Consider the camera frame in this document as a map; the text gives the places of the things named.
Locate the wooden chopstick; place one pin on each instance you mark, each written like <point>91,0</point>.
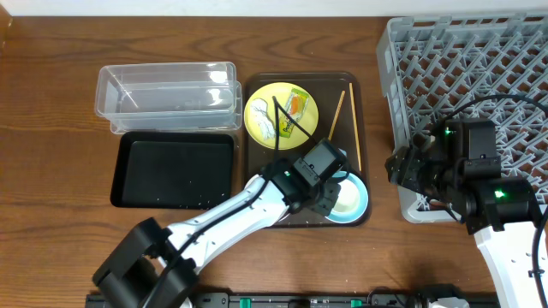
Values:
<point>356,131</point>
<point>336,115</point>

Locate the left wooden chopstick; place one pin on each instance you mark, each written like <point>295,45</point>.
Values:
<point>336,115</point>

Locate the crumpled white tissue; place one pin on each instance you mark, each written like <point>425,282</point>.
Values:
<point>259,113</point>

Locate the clear plastic bin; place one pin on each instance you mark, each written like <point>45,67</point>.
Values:
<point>171,96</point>

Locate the right wooden chopstick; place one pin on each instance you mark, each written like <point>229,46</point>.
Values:
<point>356,131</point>

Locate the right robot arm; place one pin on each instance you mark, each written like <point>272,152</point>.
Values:
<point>462,169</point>

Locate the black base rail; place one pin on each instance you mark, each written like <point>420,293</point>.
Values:
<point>223,300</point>

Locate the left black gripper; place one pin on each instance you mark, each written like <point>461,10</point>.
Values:
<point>324,197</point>

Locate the green snack wrapper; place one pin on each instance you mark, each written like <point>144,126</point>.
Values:
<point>295,107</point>

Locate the black waste tray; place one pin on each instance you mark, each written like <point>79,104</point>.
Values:
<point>189,171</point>

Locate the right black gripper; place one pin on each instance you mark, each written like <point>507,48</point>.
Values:
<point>408,167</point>

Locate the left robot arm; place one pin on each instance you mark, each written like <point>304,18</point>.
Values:
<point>159,267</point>

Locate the dark brown serving tray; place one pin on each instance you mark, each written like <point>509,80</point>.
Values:
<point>286,113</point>

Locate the grey dishwasher rack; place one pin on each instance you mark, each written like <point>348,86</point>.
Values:
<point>430,66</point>

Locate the blue bowl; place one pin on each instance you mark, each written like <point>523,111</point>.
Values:
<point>349,219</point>

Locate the white cup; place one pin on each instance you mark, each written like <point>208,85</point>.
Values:
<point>351,199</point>

